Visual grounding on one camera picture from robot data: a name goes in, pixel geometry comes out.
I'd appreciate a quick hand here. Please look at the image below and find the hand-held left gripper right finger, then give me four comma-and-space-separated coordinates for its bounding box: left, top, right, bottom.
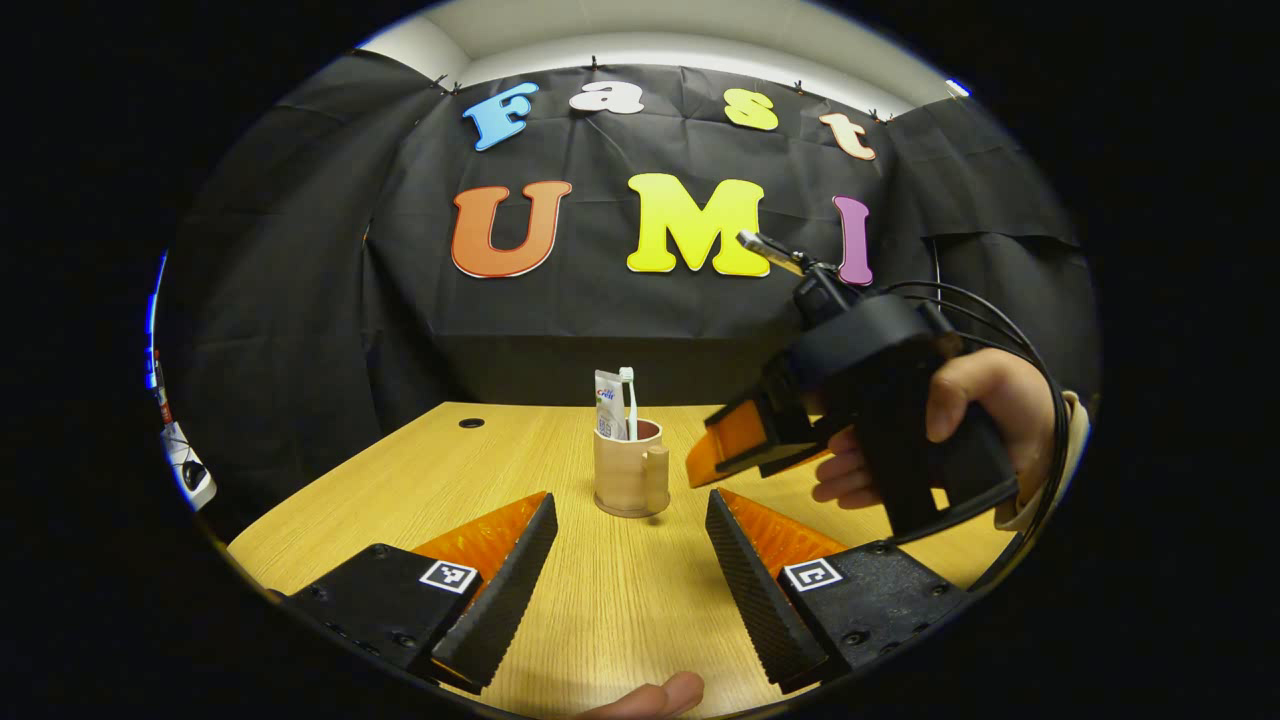
705, 488, 969, 691

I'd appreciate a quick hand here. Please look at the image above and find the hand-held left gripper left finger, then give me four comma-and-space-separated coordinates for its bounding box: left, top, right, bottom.
285, 491, 559, 696

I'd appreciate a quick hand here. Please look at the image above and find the beige cup with handle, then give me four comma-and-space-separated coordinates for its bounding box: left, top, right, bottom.
593, 418, 671, 519

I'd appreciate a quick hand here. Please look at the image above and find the white toothpaste tube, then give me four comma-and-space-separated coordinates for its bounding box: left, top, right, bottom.
595, 370, 629, 441

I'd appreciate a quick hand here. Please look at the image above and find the light wooden desktop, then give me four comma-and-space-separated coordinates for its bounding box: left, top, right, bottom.
228, 402, 1016, 720

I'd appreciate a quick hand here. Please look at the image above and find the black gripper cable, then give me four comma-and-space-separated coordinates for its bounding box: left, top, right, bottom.
880, 240, 1069, 591

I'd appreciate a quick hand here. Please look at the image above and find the white device with cables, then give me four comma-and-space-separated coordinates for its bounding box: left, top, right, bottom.
150, 250, 218, 513

